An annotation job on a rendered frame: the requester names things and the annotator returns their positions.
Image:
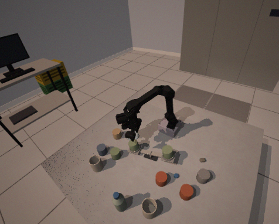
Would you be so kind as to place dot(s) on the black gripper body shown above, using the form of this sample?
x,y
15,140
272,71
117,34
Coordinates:
x,y
134,125

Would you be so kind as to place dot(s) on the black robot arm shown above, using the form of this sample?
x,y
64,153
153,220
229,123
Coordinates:
x,y
134,106

